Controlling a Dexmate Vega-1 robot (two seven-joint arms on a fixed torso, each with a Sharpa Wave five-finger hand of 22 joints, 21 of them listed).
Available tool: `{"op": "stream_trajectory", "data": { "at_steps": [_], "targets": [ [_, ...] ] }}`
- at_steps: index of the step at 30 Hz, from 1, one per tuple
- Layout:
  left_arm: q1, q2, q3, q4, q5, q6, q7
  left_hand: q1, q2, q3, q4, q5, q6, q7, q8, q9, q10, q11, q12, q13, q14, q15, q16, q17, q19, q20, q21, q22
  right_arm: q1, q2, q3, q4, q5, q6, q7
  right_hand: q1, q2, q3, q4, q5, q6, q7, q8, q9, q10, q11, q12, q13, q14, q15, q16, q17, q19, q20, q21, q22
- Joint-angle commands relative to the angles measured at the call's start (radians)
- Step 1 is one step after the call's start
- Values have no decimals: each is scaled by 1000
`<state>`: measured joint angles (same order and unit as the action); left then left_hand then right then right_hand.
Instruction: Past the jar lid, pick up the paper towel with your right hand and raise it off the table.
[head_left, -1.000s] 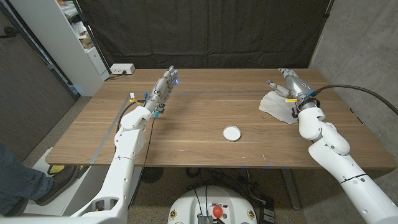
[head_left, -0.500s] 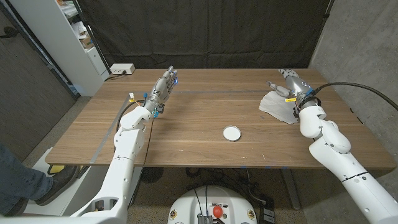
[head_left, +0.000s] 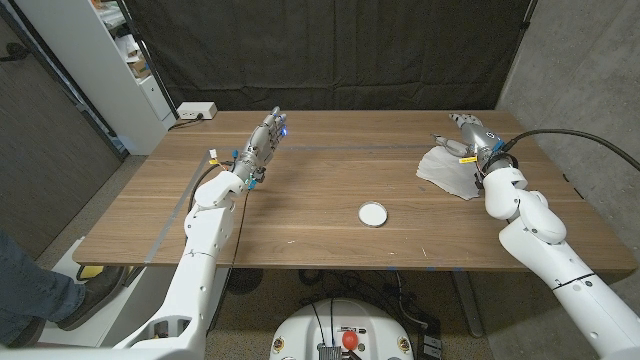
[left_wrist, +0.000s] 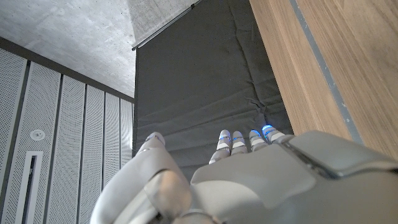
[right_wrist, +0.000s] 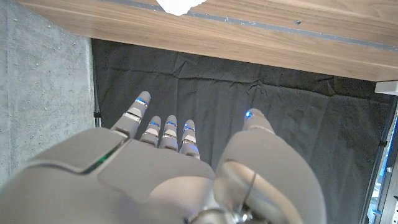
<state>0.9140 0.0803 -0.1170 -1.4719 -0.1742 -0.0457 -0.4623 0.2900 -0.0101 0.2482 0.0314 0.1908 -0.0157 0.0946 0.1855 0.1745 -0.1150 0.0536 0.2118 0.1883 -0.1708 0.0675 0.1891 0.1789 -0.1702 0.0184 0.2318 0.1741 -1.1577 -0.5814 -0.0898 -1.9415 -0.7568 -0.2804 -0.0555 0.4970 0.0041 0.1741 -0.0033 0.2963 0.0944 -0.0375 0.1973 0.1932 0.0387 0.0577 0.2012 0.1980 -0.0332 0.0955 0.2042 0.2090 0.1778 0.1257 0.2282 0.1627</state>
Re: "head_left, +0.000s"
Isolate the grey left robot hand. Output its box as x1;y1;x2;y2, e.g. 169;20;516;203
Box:
231;105;289;191

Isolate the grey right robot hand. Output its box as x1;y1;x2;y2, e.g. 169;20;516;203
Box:
432;112;507;174

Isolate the white paper towel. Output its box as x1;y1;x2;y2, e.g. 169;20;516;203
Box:
415;145;483;202

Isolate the white round jar lid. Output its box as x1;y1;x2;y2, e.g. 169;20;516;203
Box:
357;201;390;229

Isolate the white power strip box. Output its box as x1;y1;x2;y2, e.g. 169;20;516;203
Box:
176;101;219;122

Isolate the grey tape line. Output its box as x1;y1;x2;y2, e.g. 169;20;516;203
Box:
143;144;437;265

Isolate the black round floor disc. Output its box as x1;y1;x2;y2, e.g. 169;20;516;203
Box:
224;268;265;296

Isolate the black stand pole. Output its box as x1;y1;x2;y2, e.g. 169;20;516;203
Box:
113;0;181;121

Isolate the cardboard box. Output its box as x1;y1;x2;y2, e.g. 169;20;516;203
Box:
126;56;153;80

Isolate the grey metal table leg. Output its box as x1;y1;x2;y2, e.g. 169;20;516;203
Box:
451;270;486;339

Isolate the white shelf cabinet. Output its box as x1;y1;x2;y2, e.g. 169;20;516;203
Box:
13;0;178;157

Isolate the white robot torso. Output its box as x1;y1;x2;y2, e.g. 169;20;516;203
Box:
269;297;416;360

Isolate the black floor power strip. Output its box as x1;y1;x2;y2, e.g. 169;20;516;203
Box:
416;318;445;360

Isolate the dark brown shoe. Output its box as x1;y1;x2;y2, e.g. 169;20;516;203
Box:
56;265;129;332

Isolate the person's leg in jeans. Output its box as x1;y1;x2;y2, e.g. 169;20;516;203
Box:
0;228;87;340

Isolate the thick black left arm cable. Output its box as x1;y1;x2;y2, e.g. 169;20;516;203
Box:
187;162;235;214

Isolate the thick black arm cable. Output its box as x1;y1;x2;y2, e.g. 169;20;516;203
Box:
482;128;640;174
187;162;235;214

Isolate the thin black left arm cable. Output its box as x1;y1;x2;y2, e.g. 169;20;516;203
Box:
207;187;251;331

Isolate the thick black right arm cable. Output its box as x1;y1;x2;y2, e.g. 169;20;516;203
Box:
482;128;640;174

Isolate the black door handle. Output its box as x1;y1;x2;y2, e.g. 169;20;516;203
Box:
0;41;32;64

